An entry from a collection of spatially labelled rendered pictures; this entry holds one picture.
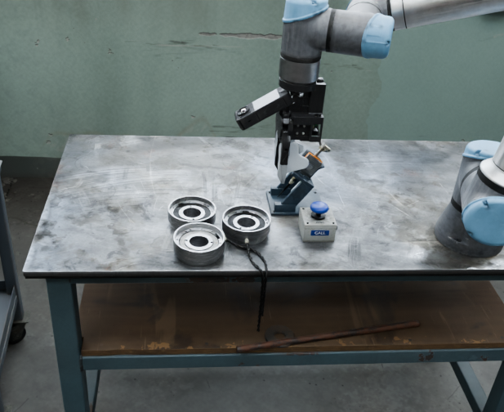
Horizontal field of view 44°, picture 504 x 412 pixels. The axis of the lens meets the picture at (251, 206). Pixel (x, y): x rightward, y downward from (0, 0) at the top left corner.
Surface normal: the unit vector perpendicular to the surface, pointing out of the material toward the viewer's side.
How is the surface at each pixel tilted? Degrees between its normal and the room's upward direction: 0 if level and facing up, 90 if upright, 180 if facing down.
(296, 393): 0
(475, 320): 0
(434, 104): 90
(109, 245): 0
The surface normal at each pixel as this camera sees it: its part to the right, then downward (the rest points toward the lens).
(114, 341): 0.07, -0.84
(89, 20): 0.09, 0.54
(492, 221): -0.26, 0.61
